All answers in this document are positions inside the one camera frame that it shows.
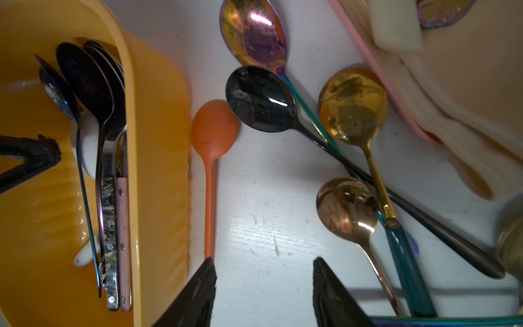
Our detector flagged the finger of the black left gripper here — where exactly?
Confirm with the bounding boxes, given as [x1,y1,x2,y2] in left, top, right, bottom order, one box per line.
[1,134,61,168]
[1,163,49,193]

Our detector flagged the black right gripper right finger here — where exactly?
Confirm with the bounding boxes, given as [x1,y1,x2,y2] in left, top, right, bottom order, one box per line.
[313,257,374,326]

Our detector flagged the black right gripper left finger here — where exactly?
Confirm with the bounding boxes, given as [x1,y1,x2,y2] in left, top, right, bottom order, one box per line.
[153,258,217,326]

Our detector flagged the iridescent rainbow spoon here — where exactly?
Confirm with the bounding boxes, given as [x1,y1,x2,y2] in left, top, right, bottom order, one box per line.
[218,0,421,258]

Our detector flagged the pink handled steel spoon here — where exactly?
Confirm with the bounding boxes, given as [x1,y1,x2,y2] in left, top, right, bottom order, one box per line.
[89,40,133,313]

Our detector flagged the gold spoon teal handle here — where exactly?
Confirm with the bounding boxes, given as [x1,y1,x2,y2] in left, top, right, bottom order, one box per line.
[318,68,437,317]

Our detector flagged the steel spoon patterned handle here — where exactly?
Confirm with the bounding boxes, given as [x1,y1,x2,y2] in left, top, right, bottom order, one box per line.
[83,41,126,311]

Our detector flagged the gold spoon long handle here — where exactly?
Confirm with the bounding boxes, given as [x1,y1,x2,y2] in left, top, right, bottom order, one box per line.
[495,215,522,315]

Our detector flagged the yellow plastic storage box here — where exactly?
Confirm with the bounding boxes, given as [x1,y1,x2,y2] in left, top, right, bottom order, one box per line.
[1,1,190,326]

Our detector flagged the white ceramic spoon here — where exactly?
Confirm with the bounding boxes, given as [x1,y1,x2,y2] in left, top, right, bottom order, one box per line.
[70,110,100,267]

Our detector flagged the black metal spoon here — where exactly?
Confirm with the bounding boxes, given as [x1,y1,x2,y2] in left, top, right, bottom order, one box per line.
[226,66,505,279]

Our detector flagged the orange plastic spoon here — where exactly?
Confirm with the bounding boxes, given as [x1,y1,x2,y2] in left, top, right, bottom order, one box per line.
[191,99,240,258]

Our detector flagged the blue metal spoon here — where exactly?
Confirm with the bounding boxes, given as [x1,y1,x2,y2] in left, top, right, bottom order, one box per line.
[35,55,102,298]

